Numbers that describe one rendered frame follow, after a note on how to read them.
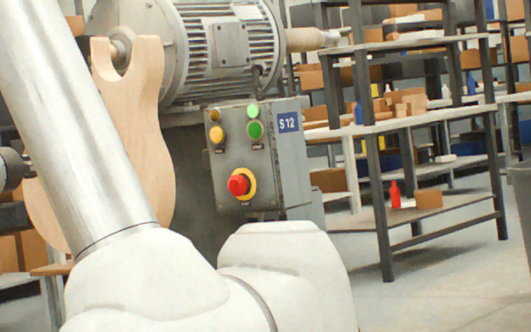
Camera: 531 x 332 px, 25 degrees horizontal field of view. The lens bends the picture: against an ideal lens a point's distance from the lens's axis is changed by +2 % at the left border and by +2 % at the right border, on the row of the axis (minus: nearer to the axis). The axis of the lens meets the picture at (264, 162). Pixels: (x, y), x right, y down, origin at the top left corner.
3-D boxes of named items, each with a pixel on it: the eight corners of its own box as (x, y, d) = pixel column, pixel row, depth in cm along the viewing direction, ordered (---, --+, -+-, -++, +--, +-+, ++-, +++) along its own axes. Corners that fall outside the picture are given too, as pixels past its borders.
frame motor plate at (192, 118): (228, 119, 270) (226, 103, 270) (311, 108, 255) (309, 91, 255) (118, 134, 242) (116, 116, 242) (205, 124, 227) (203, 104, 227)
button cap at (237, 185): (240, 194, 213) (237, 173, 213) (256, 193, 211) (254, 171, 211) (226, 198, 210) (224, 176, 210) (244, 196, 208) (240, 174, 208)
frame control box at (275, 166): (274, 226, 239) (257, 101, 238) (360, 222, 226) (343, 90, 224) (196, 247, 220) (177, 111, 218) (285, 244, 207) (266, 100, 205)
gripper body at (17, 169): (-25, 192, 197) (19, 185, 204) (10, 194, 192) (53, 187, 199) (-28, 148, 196) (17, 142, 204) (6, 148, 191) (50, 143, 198)
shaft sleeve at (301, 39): (320, 25, 276) (325, 48, 277) (301, 29, 280) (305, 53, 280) (275, 27, 262) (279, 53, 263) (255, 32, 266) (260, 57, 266)
